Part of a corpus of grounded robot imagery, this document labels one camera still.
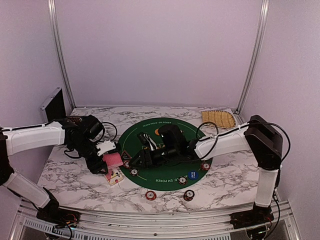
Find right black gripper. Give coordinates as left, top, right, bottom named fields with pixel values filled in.
left=128, top=145, right=179, bottom=169

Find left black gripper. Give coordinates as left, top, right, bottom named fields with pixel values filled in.
left=71, top=138, right=108, bottom=174

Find dark chips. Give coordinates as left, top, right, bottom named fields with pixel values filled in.
left=178, top=176, right=188, bottom=185
left=130, top=168, right=139, bottom=176

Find black triangular all-in button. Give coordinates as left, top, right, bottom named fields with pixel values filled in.
left=120, top=150, right=132, bottom=161

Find blue small blind button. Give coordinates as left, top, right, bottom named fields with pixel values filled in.
left=187, top=170, right=199, bottom=181

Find dark red poker chip stack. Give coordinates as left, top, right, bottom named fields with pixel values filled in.
left=183, top=189, right=195, bottom=202

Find pink playing card deck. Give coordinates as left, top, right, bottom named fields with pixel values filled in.
left=102, top=152, right=123, bottom=170

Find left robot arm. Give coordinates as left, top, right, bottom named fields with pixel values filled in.
left=0, top=115, right=116, bottom=223

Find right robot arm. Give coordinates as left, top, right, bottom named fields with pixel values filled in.
left=129, top=115, right=284, bottom=224

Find white red card box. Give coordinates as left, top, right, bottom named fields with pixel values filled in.
left=104, top=168, right=124, bottom=186

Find round green poker mat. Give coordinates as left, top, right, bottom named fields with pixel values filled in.
left=118, top=117, right=212, bottom=191

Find aluminium poker chip case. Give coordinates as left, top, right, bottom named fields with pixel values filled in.
left=40, top=87, right=83, bottom=124

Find woven bamboo tray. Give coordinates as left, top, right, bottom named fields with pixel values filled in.
left=201, top=110, right=236, bottom=129

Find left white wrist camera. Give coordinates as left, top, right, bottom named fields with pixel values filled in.
left=96, top=141, right=116, bottom=156

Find front aluminium rail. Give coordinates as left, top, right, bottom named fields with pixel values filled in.
left=14, top=199, right=301, bottom=240

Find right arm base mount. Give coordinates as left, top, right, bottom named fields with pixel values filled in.
left=230, top=210, right=275, bottom=229

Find left aluminium frame post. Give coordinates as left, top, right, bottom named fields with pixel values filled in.
left=47, top=0, right=76, bottom=109

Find aluminium frame post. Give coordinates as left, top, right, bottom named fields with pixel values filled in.
left=47, top=0, right=76, bottom=109
left=235, top=0, right=270, bottom=115

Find right aluminium frame post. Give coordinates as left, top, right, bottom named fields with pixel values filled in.
left=235, top=0, right=270, bottom=115

